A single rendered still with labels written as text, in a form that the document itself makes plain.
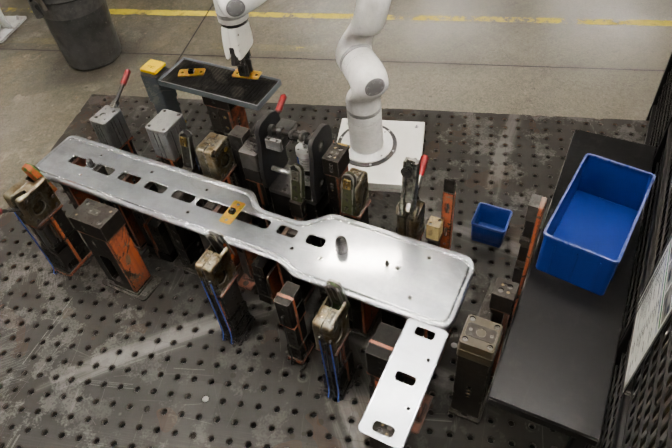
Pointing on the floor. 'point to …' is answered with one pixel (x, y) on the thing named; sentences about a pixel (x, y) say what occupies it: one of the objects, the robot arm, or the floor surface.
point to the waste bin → (70, 1)
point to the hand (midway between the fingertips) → (245, 67)
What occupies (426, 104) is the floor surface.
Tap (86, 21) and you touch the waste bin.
